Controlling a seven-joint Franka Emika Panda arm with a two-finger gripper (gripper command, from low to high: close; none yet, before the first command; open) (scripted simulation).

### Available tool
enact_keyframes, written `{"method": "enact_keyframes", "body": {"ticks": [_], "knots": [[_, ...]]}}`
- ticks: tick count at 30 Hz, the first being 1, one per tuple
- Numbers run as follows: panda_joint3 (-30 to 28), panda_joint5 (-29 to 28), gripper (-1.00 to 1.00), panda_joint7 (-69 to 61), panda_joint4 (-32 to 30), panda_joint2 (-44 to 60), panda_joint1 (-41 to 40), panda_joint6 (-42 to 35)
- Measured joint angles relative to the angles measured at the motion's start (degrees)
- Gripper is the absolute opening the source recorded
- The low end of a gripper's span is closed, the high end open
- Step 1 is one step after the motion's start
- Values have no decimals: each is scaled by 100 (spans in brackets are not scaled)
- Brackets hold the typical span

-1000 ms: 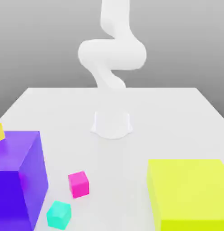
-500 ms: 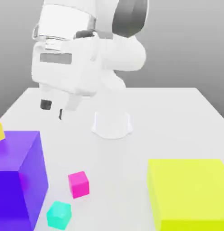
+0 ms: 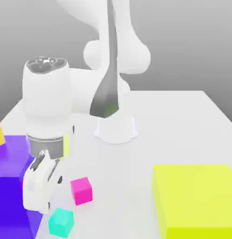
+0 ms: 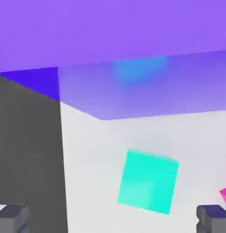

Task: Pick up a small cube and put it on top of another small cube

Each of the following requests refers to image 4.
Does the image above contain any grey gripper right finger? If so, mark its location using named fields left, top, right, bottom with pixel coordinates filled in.
left=196, top=204, right=226, bottom=233

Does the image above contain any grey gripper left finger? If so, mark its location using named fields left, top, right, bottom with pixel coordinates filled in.
left=0, top=204, right=31, bottom=233

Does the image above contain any large purple box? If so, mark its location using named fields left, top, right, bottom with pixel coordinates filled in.
left=0, top=0, right=226, bottom=121

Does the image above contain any small cyan cube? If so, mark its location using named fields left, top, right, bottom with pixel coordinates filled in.
left=117, top=147, right=180, bottom=216

